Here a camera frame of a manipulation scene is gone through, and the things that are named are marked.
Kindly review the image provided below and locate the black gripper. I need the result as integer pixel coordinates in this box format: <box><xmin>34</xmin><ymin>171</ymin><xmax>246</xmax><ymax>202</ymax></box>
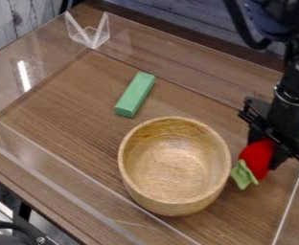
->
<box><xmin>239</xmin><ymin>92</ymin><xmax>299</xmax><ymax>170</ymax></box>

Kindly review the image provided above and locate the red plush strawberry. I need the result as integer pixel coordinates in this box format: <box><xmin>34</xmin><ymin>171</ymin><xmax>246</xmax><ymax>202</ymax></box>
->
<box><xmin>230</xmin><ymin>139</ymin><xmax>277</xmax><ymax>190</ymax></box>

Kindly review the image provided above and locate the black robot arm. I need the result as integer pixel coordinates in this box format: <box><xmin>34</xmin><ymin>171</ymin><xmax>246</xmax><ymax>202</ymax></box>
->
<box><xmin>223</xmin><ymin>0</ymin><xmax>299</xmax><ymax>169</ymax></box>

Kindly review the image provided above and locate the wooden bowl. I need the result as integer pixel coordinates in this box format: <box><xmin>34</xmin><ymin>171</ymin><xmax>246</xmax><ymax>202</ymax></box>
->
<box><xmin>117</xmin><ymin>116</ymin><xmax>231</xmax><ymax>216</ymax></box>

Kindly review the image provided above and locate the green rectangular block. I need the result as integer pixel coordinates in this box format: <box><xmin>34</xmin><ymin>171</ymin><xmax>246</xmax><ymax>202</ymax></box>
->
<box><xmin>115</xmin><ymin>72</ymin><xmax>156</xmax><ymax>118</ymax></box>

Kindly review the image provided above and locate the clear acrylic corner bracket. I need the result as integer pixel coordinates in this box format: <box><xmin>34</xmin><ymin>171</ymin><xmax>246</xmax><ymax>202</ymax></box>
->
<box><xmin>64</xmin><ymin>11</ymin><xmax>109</xmax><ymax>50</ymax></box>

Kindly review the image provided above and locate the clear acrylic enclosure wall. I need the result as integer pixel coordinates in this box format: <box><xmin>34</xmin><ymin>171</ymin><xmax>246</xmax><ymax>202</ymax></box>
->
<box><xmin>0</xmin><ymin>120</ymin><xmax>199</xmax><ymax>245</ymax></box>

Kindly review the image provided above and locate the black table leg bracket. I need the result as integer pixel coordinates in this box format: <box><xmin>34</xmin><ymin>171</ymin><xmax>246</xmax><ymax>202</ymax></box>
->
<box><xmin>13</xmin><ymin>202</ymin><xmax>57</xmax><ymax>245</ymax></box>

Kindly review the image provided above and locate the black cable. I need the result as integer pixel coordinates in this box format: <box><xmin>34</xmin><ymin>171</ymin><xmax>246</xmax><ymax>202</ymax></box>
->
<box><xmin>0</xmin><ymin>219</ymin><xmax>29</xmax><ymax>245</ymax></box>

